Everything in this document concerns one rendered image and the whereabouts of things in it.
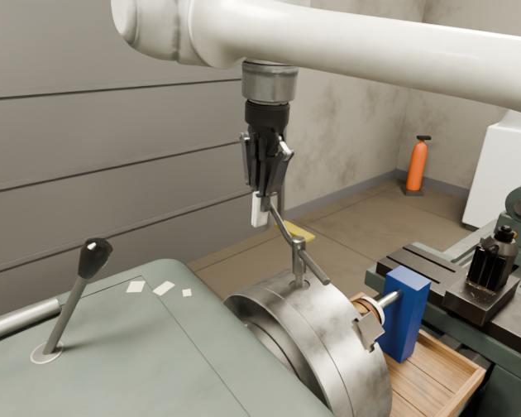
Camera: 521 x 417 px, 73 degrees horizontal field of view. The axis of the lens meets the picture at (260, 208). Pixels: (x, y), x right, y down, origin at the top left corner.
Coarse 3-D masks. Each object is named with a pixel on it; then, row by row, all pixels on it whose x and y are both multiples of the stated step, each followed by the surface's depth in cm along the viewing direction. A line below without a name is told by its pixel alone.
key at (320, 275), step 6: (270, 204) 68; (270, 210) 67; (276, 210) 66; (276, 216) 65; (276, 222) 64; (282, 222) 63; (282, 228) 62; (288, 234) 60; (288, 240) 59; (300, 252) 54; (306, 258) 53; (306, 264) 52; (312, 264) 51; (312, 270) 50; (318, 270) 49; (318, 276) 48; (324, 276) 48; (324, 282) 47
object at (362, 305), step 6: (354, 300) 74; (360, 300) 73; (366, 300) 73; (354, 306) 71; (360, 306) 71; (366, 306) 71; (372, 306) 72; (366, 312) 70; (378, 312) 71; (378, 318) 71
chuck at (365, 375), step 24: (264, 288) 59; (288, 288) 58; (312, 288) 58; (336, 288) 58; (312, 312) 53; (336, 312) 54; (336, 336) 51; (336, 360) 49; (360, 360) 51; (384, 360) 53; (360, 384) 50; (384, 384) 53; (360, 408) 50; (384, 408) 53
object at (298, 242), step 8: (296, 240) 55; (304, 240) 55; (296, 248) 55; (304, 248) 55; (296, 256) 56; (296, 264) 56; (304, 264) 56; (296, 272) 57; (304, 272) 57; (296, 280) 58
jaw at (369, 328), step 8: (360, 312) 67; (368, 312) 59; (352, 320) 55; (360, 320) 55; (368, 320) 57; (376, 320) 58; (352, 328) 54; (360, 328) 54; (368, 328) 57; (376, 328) 57; (360, 336) 54; (368, 336) 54; (376, 336) 57; (368, 344) 54
